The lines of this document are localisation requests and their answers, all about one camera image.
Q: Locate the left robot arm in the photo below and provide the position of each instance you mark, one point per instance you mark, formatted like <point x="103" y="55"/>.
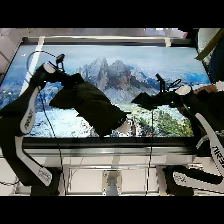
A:
<point x="29" y="115"/>

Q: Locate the brown garment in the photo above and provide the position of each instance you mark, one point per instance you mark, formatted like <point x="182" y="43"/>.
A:
<point x="207" y="88"/>

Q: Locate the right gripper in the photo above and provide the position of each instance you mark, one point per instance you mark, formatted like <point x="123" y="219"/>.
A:
<point x="163" y="99"/>

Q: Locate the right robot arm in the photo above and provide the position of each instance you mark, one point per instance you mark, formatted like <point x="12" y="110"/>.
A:
<point x="208" y="131"/>

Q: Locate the black garment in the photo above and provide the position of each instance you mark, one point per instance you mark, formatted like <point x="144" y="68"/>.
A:
<point x="95" y="110"/>

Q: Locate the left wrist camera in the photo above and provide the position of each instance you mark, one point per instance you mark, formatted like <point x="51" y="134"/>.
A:
<point x="60" y="59"/>

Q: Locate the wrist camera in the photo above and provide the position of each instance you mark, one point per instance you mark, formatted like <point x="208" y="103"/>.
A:
<point x="60" y="59"/>
<point x="161" y="82"/>

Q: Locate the silver frame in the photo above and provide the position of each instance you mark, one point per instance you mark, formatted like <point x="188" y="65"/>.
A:
<point x="111" y="181"/>

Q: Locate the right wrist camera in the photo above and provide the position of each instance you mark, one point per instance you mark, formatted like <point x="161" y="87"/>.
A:
<point x="161" y="82"/>

